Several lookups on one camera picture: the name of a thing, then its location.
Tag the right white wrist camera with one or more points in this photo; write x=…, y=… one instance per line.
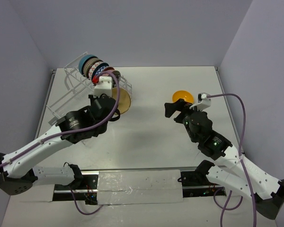
x=203, y=102

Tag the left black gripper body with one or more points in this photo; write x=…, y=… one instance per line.
x=103, y=101

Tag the black white floral bowl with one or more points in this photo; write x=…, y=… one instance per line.
x=117, y=74

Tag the orange red patterned bowl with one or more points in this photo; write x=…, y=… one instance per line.
x=109, y=69

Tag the teal blue bowl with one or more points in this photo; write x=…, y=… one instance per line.
x=83, y=61

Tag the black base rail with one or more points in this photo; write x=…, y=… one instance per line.
x=192, y=186

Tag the yellow bowl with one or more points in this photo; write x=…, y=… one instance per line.
x=182, y=94

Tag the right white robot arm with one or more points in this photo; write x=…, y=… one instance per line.
x=224, y=165

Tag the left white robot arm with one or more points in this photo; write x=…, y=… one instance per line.
x=20, y=170

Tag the dark brown cream bowl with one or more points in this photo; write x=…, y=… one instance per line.
x=88, y=65

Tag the white wire dish rack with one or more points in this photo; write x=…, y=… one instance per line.
x=68, y=94

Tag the blue triangle pattern bowl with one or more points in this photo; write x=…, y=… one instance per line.
x=97, y=68

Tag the silver tape sheet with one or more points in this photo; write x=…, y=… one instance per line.
x=139, y=187

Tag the tan beige bowl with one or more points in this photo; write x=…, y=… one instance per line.
x=124, y=101

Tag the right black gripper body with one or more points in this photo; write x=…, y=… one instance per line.
x=184, y=118

